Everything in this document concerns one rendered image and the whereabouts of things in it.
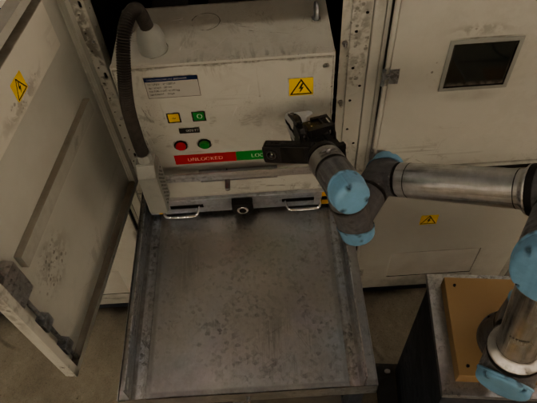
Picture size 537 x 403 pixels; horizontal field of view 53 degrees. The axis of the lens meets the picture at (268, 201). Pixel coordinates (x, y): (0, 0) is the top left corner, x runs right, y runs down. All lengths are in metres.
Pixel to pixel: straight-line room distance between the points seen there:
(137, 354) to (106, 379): 0.96
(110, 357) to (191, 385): 1.06
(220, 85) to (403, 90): 0.50
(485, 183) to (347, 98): 0.55
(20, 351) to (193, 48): 1.69
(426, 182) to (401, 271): 1.19
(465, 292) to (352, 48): 0.72
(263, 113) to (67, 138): 0.46
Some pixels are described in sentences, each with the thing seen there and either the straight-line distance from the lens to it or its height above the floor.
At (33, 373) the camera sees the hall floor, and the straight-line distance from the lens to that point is 2.51.
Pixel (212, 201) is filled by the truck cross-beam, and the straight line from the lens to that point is 1.55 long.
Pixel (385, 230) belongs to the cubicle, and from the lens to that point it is 2.00.
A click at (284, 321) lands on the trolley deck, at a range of 1.42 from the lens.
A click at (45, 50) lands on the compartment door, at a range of 1.24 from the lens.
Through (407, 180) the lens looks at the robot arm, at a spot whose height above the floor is 1.27.
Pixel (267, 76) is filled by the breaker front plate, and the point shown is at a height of 1.34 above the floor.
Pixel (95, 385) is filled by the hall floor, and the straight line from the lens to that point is 2.39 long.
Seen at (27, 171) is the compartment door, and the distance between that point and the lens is 1.22.
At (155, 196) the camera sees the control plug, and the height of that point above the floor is 1.08.
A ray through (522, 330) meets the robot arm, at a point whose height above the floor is 1.17.
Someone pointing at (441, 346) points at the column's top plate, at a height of 0.75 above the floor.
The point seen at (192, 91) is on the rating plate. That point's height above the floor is 1.31.
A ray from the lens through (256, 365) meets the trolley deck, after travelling 1.38.
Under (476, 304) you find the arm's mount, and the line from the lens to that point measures 1.57.
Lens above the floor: 2.14
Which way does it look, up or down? 53 degrees down
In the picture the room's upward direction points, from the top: 5 degrees counter-clockwise
